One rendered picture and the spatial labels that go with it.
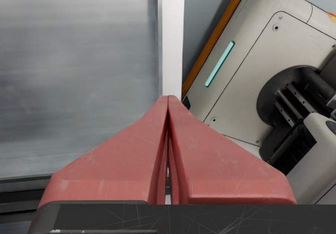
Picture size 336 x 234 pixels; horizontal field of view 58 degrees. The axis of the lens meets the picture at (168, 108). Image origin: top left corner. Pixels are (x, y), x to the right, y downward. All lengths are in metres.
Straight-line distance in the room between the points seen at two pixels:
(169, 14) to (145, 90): 0.09
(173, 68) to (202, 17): 0.94
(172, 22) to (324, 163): 0.47
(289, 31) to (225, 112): 0.36
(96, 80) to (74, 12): 0.08
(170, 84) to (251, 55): 0.75
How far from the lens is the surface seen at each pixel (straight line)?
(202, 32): 1.31
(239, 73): 1.11
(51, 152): 0.42
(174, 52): 0.34
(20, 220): 0.48
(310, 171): 0.71
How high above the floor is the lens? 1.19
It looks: 55 degrees down
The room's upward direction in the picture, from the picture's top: 166 degrees clockwise
